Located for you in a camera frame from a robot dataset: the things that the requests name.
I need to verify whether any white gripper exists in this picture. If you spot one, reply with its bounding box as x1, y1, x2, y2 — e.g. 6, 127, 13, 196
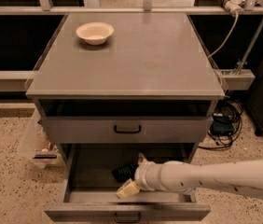
116, 153, 168, 199

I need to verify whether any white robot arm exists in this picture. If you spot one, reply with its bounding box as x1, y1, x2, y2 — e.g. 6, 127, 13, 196
116, 155, 263, 200

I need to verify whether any open grey middle drawer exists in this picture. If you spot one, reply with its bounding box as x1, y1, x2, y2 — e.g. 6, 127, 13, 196
45, 144, 210, 224

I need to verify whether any closed grey top drawer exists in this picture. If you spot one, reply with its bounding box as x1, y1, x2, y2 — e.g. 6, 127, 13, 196
41, 117, 213, 144

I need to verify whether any grey drawer cabinet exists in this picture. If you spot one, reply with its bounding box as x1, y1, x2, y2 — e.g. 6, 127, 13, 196
27, 13, 224, 161

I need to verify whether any clear plastic bag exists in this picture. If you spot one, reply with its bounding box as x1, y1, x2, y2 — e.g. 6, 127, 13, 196
17, 110, 65, 168

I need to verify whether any white paper bowl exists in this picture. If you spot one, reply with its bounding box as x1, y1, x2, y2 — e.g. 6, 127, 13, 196
76, 22, 114, 46

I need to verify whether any white power strip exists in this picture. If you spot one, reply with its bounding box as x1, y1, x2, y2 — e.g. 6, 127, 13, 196
218, 0, 244, 16

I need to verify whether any slanted metal pole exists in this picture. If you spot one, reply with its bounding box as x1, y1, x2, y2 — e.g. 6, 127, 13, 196
232, 18, 263, 75

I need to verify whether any blue box with cables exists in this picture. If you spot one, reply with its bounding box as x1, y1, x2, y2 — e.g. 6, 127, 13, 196
200, 100, 243, 151

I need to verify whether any white power cable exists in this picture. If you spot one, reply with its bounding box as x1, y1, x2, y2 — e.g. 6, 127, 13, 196
207, 10, 240, 60

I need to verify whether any grey metal rail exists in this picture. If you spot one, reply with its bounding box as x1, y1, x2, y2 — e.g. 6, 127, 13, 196
0, 71, 37, 92

